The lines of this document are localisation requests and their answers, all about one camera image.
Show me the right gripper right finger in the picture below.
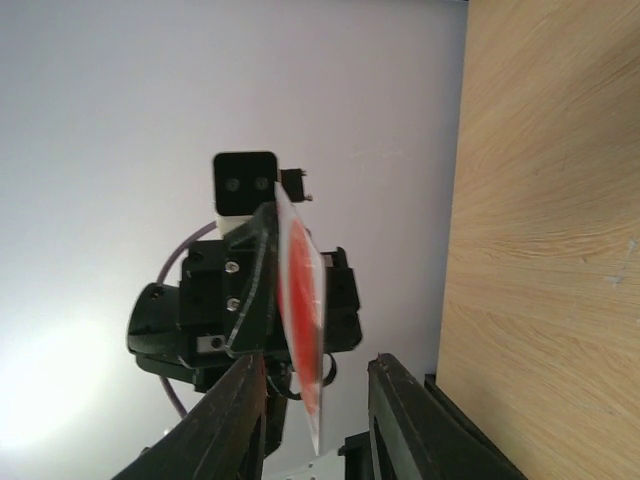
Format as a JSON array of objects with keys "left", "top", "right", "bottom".
[{"left": 368, "top": 353, "right": 525, "bottom": 480}]

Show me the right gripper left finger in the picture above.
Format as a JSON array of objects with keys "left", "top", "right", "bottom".
[{"left": 116, "top": 354, "right": 267, "bottom": 480}]

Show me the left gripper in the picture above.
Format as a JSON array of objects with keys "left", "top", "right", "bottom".
[{"left": 177, "top": 199, "right": 364, "bottom": 361}]

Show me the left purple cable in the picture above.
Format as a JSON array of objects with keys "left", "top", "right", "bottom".
[{"left": 157, "top": 222, "right": 221, "bottom": 421}]

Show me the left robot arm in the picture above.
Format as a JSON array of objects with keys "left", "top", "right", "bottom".
[{"left": 127, "top": 203, "right": 362, "bottom": 400}]

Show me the red dotted white card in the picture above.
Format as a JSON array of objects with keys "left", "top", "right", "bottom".
[{"left": 275, "top": 183, "right": 326, "bottom": 456}]

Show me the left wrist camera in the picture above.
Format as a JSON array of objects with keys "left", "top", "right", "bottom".
[{"left": 212, "top": 151, "right": 279, "bottom": 238}]

